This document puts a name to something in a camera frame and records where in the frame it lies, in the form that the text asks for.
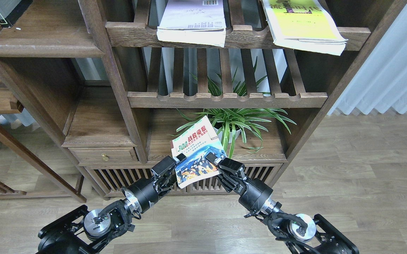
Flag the colourful cover paperback book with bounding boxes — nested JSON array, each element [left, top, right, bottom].
[[171, 116, 226, 189]]

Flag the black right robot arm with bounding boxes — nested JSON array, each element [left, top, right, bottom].
[[206, 153, 359, 254]]

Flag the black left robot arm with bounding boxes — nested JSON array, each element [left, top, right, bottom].
[[38, 154, 186, 254]]

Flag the yellow green magazine stack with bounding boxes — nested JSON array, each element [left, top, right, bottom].
[[262, 0, 347, 56]]

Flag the dark wooden bookshelf cabinet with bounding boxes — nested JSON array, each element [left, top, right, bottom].
[[0, 0, 407, 198]]

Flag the dark book top left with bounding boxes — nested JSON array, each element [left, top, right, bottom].
[[0, 0, 33, 28]]

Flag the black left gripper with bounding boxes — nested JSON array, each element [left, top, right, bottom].
[[131, 153, 187, 213]]

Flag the white plant pot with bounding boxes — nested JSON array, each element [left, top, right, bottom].
[[215, 126, 241, 144]]

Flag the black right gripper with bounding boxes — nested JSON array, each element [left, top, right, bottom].
[[205, 152, 273, 214]]

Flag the green spider plant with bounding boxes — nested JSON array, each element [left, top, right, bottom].
[[170, 56, 297, 156]]

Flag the white lavender book stack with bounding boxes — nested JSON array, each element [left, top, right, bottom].
[[156, 0, 226, 48]]

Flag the brass drawer knob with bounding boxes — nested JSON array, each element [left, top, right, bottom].
[[101, 154, 109, 161]]

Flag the white pleated curtain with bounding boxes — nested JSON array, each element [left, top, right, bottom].
[[328, 4, 407, 115]]

